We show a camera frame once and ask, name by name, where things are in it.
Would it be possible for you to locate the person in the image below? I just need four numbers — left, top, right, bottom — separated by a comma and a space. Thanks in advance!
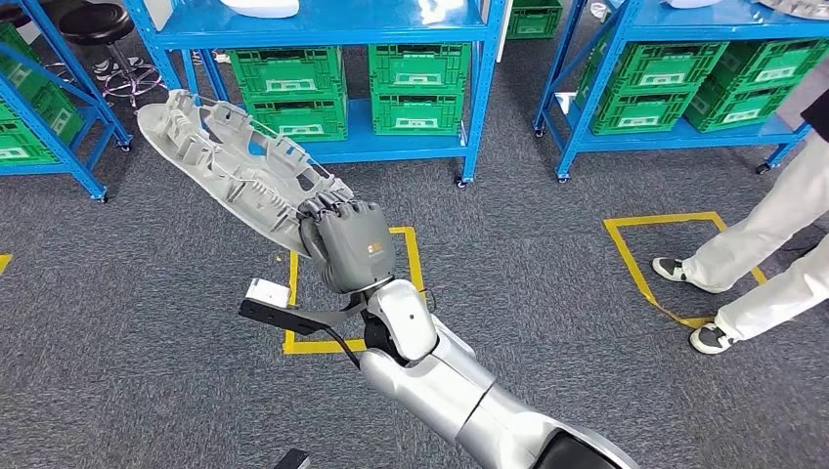
92, 56, 142, 83
650, 58, 829, 357

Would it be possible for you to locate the blue steel shelf rack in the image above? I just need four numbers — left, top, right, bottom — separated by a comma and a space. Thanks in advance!
532, 0, 829, 184
0, 0, 134, 203
121, 0, 511, 191

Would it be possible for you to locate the black round stool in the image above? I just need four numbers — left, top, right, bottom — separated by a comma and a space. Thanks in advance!
58, 2, 164, 108

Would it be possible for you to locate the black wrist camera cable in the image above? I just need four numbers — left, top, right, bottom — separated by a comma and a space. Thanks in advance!
322, 325, 363, 372

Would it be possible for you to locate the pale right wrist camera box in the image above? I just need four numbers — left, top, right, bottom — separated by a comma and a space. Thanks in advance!
244, 277, 292, 311

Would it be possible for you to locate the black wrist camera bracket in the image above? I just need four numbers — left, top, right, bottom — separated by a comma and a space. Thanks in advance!
238, 296, 371, 339

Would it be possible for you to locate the grey wheel hubcap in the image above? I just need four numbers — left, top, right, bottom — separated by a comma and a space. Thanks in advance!
754, 0, 829, 21
136, 89, 356, 260

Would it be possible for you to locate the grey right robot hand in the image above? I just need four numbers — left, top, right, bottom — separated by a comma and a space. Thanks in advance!
297, 192, 398, 296

